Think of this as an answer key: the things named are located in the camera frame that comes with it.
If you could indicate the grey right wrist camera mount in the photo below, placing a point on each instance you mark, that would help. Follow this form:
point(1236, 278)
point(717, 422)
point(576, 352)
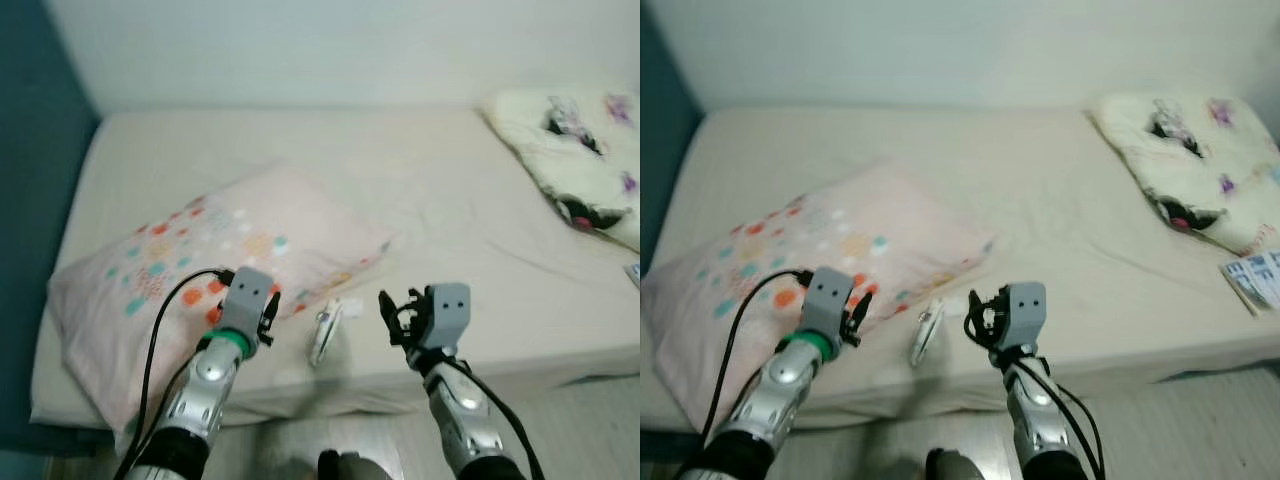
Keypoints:
point(1025, 312)
point(447, 312)

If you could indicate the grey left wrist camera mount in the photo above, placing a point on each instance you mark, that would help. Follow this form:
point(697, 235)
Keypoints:
point(828, 300)
point(245, 300)

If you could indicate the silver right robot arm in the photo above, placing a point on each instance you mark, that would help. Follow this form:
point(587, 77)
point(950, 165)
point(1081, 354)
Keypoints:
point(1030, 420)
point(460, 410)

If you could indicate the cream cartoon print blanket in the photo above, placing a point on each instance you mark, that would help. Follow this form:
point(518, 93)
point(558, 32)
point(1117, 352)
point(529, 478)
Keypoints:
point(1130, 150)
point(540, 150)

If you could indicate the beige sheeted bed mattress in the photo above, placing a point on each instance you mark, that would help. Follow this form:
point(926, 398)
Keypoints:
point(1000, 200)
point(450, 200)

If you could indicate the pink spotted pillow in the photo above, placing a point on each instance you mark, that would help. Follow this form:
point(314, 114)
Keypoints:
point(250, 230)
point(850, 225)

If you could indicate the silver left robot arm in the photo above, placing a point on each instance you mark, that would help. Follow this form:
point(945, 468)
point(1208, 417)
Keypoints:
point(790, 390)
point(205, 390)

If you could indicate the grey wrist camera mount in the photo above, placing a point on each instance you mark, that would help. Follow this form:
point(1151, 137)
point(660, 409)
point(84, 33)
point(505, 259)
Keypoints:
point(447, 312)
point(828, 300)
point(245, 300)
point(1025, 312)

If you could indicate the grey right robot leg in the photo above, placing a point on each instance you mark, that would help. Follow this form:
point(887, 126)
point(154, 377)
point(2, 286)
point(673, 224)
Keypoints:
point(945, 466)
point(340, 466)

